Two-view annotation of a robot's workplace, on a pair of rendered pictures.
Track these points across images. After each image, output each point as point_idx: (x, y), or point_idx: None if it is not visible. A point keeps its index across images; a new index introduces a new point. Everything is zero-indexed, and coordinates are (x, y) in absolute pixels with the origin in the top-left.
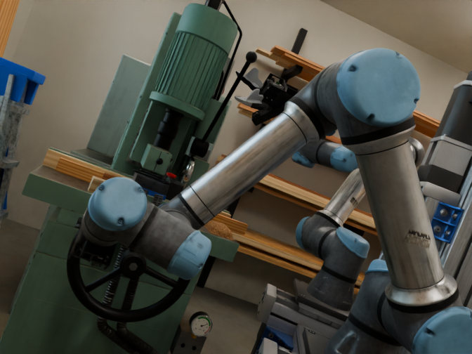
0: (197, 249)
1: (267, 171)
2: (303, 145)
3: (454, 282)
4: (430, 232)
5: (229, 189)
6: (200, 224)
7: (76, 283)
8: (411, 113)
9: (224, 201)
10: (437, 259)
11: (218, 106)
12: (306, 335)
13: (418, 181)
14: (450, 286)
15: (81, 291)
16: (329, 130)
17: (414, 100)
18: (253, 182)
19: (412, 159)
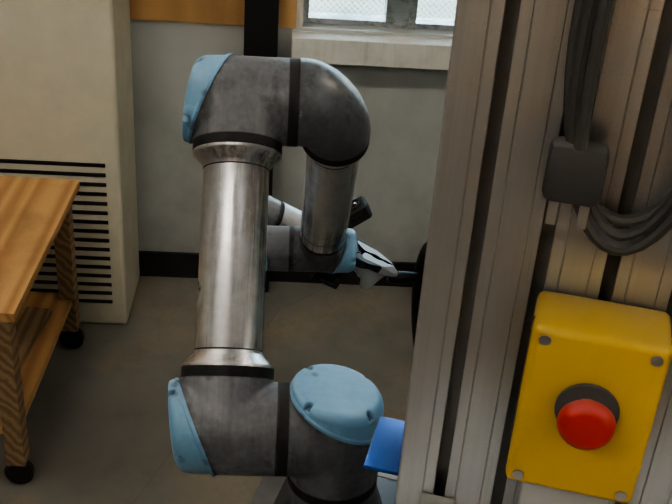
0: None
1: (313, 198)
2: (321, 170)
3: (199, 360)
4: (203, 284)
5: (302, 213)
6: (306, 249)
7: (412, 323)
8: (182, 129)
9: (305, 227)
10: (201, 321)
11: None
12: (389, 480)
13: (208, 215)
14: (191, 358)
15: (413, 335)
16: (312, 150)
17: (188, 115)
18: (311, 210)
19: (210, 187)
